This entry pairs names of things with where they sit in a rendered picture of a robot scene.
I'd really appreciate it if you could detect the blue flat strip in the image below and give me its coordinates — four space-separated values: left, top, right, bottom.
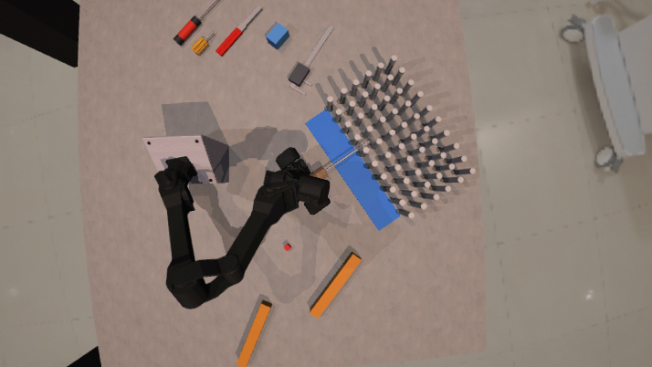
305 109 400 231

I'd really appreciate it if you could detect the orange rectangular bar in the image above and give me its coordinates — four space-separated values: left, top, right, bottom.
310 252 362 318
237 300 272 367

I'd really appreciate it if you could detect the blue cube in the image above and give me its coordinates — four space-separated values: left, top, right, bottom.
266 23 290 49

